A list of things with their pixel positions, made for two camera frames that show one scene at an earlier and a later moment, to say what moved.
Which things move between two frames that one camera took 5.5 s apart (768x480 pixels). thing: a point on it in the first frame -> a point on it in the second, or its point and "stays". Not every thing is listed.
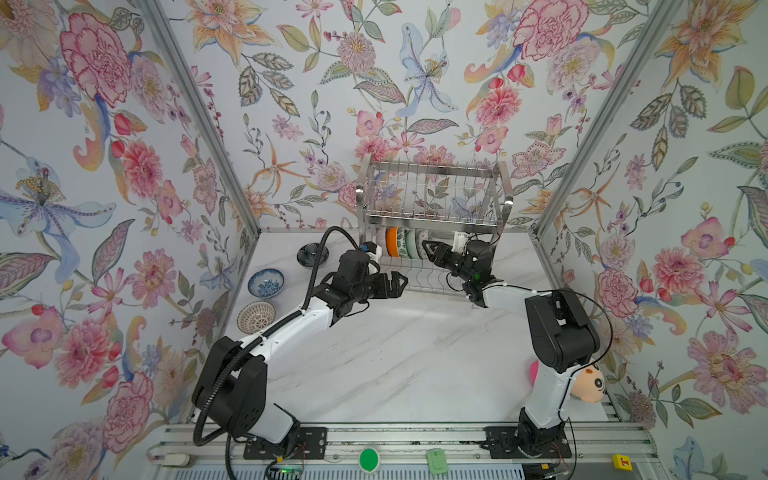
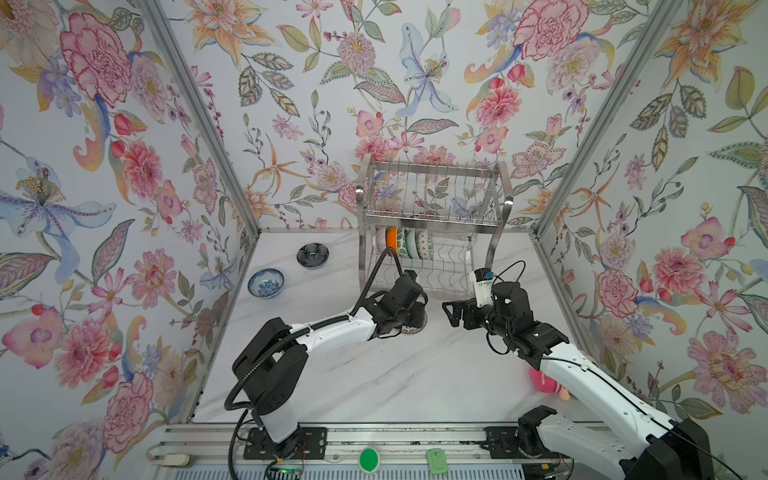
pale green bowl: x=410 y=243 stays
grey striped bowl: x=381 y=238 stays
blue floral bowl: x=266 y=283 stays
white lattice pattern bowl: x=256 y=317 -> x=413 y=330
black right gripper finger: x=439 y=253 -> x=454 y=316
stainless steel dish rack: x=402 y=204 stays
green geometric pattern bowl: x=421 y=235 stays
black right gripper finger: x=444 y=256 -> x=473 y=317
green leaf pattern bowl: x=402 y=246 stays
